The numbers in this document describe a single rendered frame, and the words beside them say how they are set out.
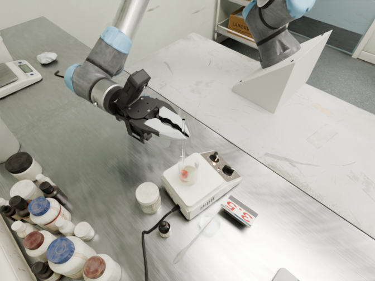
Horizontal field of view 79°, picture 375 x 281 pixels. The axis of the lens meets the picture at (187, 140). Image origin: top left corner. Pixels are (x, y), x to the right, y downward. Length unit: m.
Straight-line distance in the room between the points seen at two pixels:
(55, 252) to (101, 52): 0.45
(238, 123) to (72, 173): 0.58
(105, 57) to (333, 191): 0.73
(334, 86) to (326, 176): 2.12
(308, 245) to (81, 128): 0.79
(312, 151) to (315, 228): 0.26
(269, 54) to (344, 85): 2.07
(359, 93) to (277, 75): 2.13
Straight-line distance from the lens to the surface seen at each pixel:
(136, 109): 0.51
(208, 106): 0.90
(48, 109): 1.04
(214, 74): 1.07
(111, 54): 0.63
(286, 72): 0.83
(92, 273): 0.55
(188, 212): 0.60
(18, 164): 0.80
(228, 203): 0.66
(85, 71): 0.63
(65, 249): 0.56
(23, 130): 1.00
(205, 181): 0.60
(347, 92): 2.87
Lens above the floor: 1.52
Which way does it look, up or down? 52 degrees down
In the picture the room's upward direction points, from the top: straight up
